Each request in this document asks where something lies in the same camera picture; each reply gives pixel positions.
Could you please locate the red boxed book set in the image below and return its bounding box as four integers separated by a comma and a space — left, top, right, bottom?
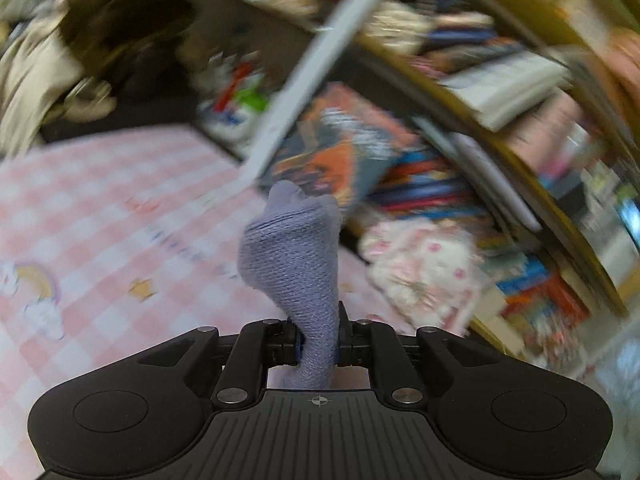
499, 269, 592, 357

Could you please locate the purple and brown sweater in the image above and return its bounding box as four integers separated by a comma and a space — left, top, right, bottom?
239, 180, 344, 391

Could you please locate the beige cloth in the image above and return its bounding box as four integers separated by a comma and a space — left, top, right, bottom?
0, 35, 84, 147

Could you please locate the dark olive bag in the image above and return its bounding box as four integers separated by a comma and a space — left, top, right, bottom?
55, 0, 197, 102

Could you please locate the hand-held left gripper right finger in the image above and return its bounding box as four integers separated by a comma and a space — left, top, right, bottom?
334, 302, 496, 406

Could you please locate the white and pink plush rabbit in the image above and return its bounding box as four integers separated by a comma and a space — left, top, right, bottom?
357, 217, 487, 337

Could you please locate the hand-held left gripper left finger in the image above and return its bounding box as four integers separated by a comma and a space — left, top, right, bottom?
137, 320, 303, 409

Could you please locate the pink checked cartoon desk mat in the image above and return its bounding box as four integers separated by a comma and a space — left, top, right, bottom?
0, 127, 426, 480

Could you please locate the white and wooden bookshelf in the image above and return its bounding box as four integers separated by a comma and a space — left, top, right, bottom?
190, 0, 640, 321

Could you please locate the row of colourful books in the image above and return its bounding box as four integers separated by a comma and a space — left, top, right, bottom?
370, 145, 506, 223

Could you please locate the white pen cup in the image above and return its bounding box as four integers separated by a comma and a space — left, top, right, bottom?
197, 55, 274, 142

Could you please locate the dragon cover book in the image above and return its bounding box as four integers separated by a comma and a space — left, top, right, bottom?
257, 82, 422, 211

